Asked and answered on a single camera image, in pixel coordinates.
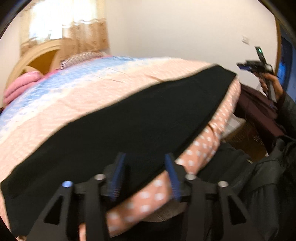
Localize person's right hand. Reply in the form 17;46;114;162
258;73;283;101

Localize folded pink blanket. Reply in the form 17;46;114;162
3;71;44;105

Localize black pants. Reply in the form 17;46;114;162
1;65;239;237

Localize cream wooden headboard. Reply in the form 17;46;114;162
6;38;74;86

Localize person's right forearm dark sleeve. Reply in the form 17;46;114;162
276;91;296;139

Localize polka dot bed sheet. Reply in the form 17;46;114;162
1;57;241;229

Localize dark wooden furniture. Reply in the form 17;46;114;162
225;84;284;162

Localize beige centre window curtain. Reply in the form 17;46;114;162
20;1;109;59

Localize striped pillow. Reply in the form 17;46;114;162
59;52;104;70

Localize white wall switch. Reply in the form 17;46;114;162
241;36;249;45

